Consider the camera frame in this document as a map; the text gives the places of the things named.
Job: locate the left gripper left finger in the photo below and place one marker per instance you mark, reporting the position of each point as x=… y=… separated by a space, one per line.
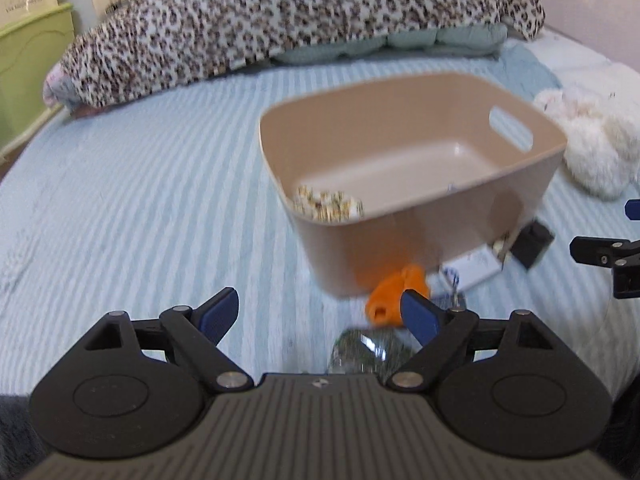
x=193 y=335

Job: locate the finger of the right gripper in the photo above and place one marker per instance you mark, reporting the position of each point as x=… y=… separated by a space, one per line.
x=632 y=209
x=604 y=252

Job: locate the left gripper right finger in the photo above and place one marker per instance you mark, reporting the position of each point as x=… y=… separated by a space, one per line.
x=443 y=336

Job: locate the orange sock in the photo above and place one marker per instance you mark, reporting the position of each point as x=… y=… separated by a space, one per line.
x=383 y=305

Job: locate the green grey crinkly packet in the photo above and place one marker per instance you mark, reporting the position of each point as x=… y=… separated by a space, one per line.
x=377 y=351

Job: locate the black cube box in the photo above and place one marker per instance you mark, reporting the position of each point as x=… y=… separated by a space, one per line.
x=531 y=244

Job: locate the white fluffy plush toy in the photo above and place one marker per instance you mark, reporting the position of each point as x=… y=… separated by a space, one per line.
x=602 y=150

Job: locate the white blue card box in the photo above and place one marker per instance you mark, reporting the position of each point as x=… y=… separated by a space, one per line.
x=470 y=269

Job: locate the wooden clothespin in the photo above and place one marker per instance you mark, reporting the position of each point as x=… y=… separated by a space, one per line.
x=501 y=247

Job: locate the beige plastic storage bin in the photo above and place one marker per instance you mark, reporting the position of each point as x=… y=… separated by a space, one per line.
x=443 y=163

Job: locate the floral fabric bundle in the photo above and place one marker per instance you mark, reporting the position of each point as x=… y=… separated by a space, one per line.
x=326 y=206

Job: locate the teal quilted pillow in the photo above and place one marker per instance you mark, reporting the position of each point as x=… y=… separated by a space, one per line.
x=468 y=41

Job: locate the leopard print blanket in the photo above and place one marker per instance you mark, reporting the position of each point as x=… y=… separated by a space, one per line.
x=148 y=46

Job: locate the green plastic storage box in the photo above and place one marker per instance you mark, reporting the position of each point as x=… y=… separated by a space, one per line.
x=29 y=49

